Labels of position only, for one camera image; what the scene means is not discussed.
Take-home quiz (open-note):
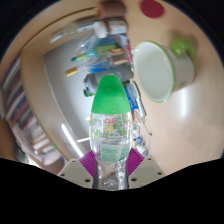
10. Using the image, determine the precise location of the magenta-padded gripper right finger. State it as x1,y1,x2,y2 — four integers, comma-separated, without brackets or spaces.
125,147,165,190

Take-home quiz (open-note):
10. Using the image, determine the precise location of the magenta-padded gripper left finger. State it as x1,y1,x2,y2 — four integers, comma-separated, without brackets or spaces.
57,149,100,190

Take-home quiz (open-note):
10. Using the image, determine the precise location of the clear bottle with green cap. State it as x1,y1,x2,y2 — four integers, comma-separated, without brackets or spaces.
89,74,134,192

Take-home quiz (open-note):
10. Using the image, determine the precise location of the white LED light bar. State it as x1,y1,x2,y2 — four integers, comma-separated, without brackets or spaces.
60,123,83,157

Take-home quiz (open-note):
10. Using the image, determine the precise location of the wooden shelf unit with books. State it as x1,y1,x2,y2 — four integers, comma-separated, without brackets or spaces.
0,6,98,168

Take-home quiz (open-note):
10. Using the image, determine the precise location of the white mug with green rim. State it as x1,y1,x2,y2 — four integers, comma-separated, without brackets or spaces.
132,37,197,104

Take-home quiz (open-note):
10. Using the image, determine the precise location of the clear glass bottle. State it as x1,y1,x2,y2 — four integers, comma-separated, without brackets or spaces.
49,18,101,45

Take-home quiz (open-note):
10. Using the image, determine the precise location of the brown cup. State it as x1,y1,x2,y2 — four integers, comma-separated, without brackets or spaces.
94,2,127,21

